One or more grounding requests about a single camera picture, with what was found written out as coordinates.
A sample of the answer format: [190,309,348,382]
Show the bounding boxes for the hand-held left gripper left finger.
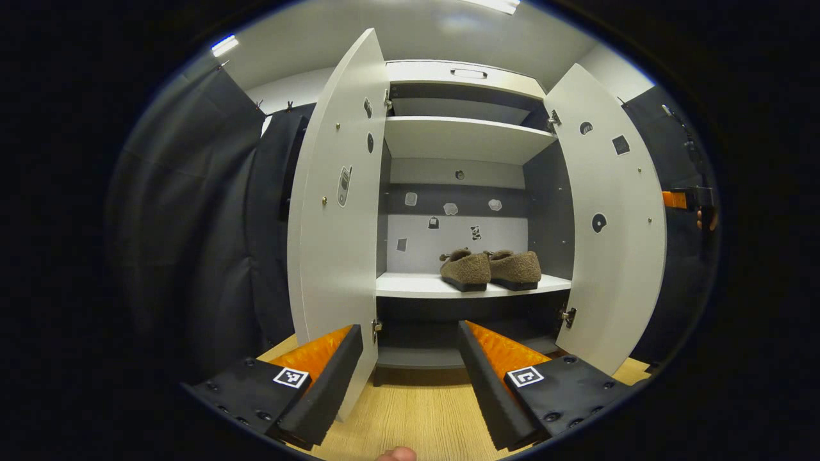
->
[183,325,364,451]

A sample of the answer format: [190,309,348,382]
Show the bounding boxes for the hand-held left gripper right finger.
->
[458,320,635,451]

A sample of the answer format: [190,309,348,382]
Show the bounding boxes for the white cabinet door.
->
[543,63,667,375]
[287,28,390,423]

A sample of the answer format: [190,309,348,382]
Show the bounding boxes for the white shoe cabinet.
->
[287,28,667,423]

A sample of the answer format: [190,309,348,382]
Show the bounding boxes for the brown fuzzy shoe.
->
[439,248,491,293]
[487,250,542,292]

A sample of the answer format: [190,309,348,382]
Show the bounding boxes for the black backdrop cloth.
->
[106,64,318,385]
[618,85,721,378]

